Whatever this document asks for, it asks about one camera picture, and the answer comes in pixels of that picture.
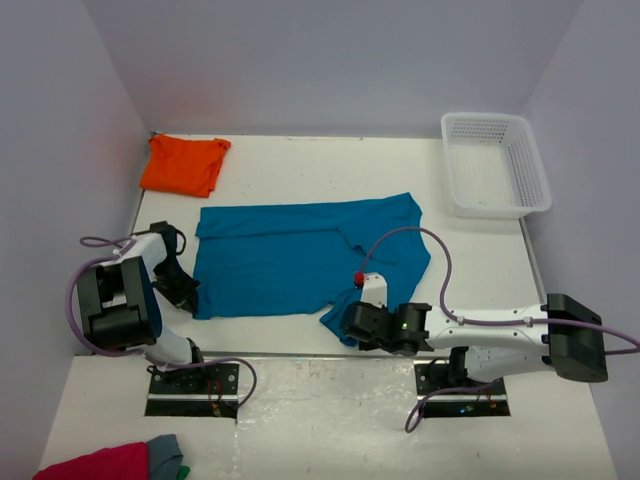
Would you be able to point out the white plastic basket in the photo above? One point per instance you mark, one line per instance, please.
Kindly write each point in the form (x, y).
(494, 166)

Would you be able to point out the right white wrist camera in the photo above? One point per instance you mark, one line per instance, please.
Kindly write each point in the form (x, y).
(372, 288)

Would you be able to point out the grey t shirt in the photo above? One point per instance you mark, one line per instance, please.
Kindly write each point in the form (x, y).
(164, 457)

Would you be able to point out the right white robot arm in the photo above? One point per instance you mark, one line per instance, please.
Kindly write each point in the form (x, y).
(561, 335)

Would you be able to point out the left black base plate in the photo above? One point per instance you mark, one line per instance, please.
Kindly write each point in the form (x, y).
(208, 392)

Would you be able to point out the green t shirt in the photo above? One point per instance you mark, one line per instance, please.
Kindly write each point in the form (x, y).
(183, 472)

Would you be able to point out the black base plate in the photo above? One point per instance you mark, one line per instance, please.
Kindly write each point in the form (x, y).
(432, 375)
(208, 392)

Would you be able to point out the orange folded t shirt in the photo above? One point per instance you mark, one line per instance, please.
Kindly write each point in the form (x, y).
(183, 167)

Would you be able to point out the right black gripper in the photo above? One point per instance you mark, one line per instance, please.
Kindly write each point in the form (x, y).
(363, 345)

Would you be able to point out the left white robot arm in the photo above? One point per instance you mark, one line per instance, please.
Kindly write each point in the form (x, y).
(112, 305)

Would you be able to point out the red t shirt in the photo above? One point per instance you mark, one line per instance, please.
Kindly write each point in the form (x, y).
(129, 461)

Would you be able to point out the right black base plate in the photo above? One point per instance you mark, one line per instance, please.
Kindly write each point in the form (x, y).
(432, 375)

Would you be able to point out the blue t shirt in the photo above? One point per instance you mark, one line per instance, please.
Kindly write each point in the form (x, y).
(271, 260)

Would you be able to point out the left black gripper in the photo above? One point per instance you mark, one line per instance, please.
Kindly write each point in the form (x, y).
(186, 298)

